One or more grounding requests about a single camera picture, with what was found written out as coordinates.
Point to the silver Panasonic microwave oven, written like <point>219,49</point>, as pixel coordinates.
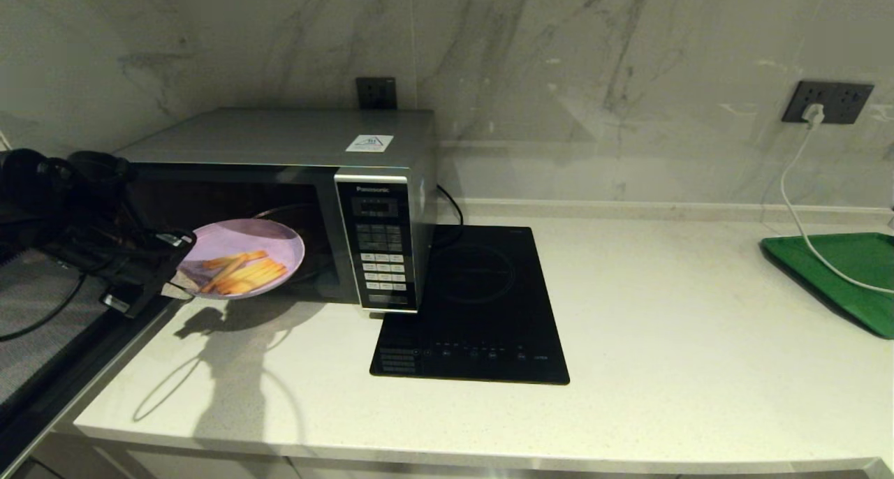
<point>279,137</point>

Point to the lilac round plate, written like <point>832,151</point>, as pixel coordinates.
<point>230,238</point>

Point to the white power plug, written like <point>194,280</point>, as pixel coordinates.
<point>812,114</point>

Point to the small black wall socket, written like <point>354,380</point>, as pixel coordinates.
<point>377,93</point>

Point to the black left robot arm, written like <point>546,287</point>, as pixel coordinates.
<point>56,186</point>

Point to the dark glass microwave door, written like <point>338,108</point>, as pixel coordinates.
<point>42,367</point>

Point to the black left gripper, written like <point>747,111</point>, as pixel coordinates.
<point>119,255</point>

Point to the black induction cooktop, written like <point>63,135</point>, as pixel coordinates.
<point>489,276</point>

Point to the wide black wall socket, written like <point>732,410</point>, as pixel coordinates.
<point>845,102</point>

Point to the green plastic tray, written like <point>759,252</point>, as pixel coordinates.
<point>866,255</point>

